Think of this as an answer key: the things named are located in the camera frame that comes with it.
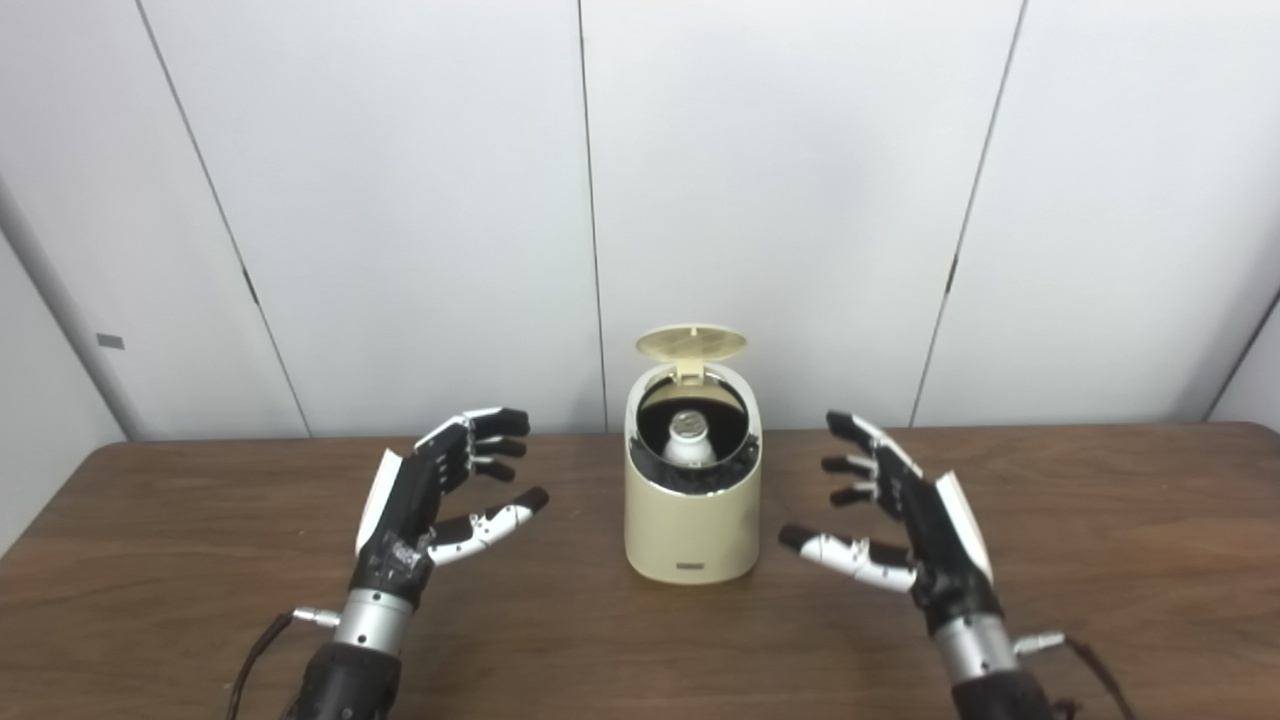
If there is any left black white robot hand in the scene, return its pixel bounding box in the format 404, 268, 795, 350
347, 406, 550, 609

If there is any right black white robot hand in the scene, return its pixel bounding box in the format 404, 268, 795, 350
778, 409, 1004, 636

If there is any cream-colored lidded bin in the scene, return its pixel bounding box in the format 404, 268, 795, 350
624, 324, 763, 585

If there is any small white plastic bottle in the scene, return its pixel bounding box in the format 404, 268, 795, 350
662, 410, 719, 468

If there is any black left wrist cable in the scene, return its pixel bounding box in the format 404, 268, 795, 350
225, 606, 341, 720

